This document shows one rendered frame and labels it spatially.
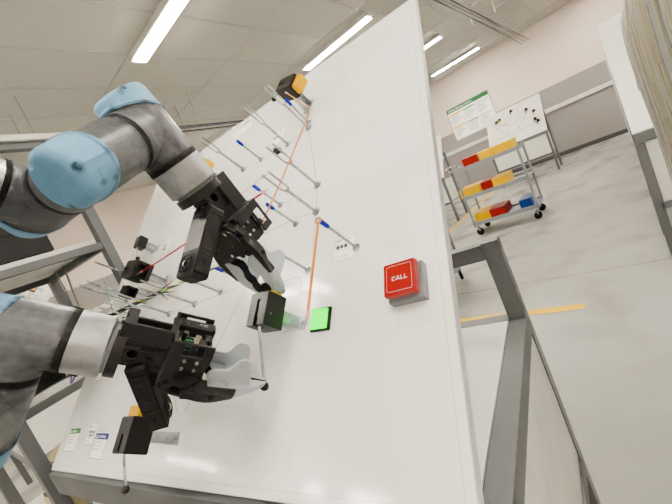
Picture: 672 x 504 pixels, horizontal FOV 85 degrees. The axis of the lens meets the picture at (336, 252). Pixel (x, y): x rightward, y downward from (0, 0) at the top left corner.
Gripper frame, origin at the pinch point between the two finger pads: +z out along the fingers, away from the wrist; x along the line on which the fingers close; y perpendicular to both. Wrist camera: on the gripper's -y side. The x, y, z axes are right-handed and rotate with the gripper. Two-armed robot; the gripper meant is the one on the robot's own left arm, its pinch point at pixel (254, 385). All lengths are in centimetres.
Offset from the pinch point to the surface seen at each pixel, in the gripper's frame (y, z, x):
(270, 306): 10.2, -0.8, 6.2
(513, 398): 12.8, 40.3, -9.0
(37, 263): -35, -49, 85
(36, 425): -234, -50, 214
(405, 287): 24.1, 11.0, -6.1
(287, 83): 46, -4, 52
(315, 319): 10.4, 7.1, 5.4
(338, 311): 13.6, 9.4, 3.9
